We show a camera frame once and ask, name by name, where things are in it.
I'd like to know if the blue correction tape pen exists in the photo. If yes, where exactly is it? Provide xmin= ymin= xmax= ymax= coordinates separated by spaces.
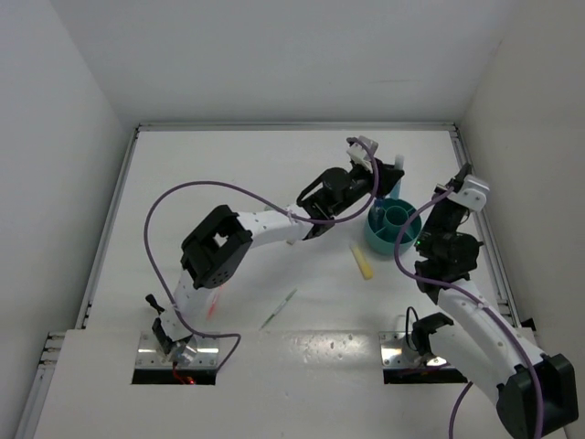
xmin=369 ymin=198 xmax=385 ymax=230

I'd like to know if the metal base plate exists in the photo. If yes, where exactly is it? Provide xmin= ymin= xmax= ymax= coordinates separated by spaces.
xmin=135 ymin=333 xmax=219 ymax=370
xmin=378 ymin=331 xmax=451 ymax=369

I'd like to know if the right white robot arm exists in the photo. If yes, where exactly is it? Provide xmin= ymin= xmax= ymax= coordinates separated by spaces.
xmin=411 ymin=164 xmax=579 ymax=438

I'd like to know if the blue highlighter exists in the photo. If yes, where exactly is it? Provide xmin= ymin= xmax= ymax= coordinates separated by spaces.
xmin=388 ymin=155 xmax=404 ymax=199

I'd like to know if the yellow highlighter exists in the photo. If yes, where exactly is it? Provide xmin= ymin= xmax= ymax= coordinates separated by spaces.
xmin=350 ymin=244 xmax=374 ymax=280

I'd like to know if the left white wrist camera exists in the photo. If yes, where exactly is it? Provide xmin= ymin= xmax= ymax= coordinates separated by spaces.
xmin=346 ymin=135 xmax=378 ymax=168

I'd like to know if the teal round divided container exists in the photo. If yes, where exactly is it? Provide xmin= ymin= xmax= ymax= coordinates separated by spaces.
xmin=364 ymin=198 xmax=416 ymax=257

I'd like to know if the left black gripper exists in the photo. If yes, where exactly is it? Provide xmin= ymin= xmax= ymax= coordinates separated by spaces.
xmin=329 ymin=158 xmax=403 ymax=216

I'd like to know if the green pen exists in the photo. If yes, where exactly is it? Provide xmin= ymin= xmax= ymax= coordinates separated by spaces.
xmin=259 ymin=288 xmax=298 ymax=331

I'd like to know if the pink pen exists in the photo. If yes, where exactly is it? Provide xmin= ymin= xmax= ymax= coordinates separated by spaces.
xmin=206 ymin=291 xmax=220 ymax=320

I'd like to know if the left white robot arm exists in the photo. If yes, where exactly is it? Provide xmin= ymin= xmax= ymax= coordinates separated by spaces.
xmin=153 ymin=162 xmax=404 ymax=361

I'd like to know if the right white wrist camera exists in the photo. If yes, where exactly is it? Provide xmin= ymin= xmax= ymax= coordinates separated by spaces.
xmin=449 ymin=175 xmax=490 ymax=212

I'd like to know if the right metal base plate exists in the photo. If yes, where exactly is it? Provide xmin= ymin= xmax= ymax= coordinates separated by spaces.
xmin=378 ymin=331 xmax=451 ymax=369

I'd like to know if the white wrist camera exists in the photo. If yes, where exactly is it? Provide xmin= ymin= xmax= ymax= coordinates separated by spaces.
xmin=346 ymin=135 xmax=378 ymax=168
xmin=449 ymin=175 xmax=490 ymax=212

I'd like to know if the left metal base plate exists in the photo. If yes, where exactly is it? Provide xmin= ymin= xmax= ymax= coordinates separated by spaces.
xmin=135 ymin=333 xmax=219 ymax=370

